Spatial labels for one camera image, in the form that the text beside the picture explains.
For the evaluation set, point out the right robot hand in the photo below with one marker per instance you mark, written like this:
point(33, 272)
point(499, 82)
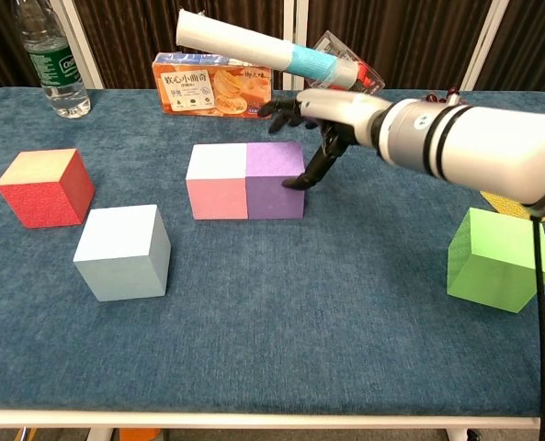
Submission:
point(341, 112)

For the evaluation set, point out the purple cube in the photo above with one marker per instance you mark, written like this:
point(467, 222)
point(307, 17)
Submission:
point(272, 161)

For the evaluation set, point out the pink cube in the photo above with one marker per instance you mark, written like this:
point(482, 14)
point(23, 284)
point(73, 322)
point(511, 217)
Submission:
point(217, 197)

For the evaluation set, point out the yellow cube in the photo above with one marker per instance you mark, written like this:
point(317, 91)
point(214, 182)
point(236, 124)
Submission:
point(506, 204)

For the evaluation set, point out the light blue cube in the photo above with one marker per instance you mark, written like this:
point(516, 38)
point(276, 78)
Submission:
point(120, 257)

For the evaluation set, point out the red cube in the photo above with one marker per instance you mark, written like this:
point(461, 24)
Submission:
point(42, 202)

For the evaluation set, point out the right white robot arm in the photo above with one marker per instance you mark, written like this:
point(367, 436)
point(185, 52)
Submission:
point(483, 147)

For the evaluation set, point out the green cube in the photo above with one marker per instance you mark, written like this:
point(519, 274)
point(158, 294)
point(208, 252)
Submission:
point(492, 266)

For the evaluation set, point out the clear plastic box red contents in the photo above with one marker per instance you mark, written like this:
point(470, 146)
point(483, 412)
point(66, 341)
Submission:
point(368, 80)

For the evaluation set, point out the dark red grape bunch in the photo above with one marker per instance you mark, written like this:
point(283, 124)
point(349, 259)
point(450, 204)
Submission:
point(451, 97)

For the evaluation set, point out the white paper roll blue band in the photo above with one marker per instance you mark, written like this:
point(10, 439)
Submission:
point(235, 41)

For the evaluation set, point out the orange biscuit box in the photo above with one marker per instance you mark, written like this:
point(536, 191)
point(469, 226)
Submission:
point(207, 92)

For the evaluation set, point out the blue fabric table cover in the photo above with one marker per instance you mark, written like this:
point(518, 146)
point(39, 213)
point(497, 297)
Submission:
point(272, 344)

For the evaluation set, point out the clear plastic water bottle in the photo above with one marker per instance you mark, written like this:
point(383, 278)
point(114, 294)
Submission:
point(56, 69)

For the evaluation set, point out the white partition post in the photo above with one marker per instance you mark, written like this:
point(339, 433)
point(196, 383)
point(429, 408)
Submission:
point(296, 23)
point(81, 46)
point(485, 46)

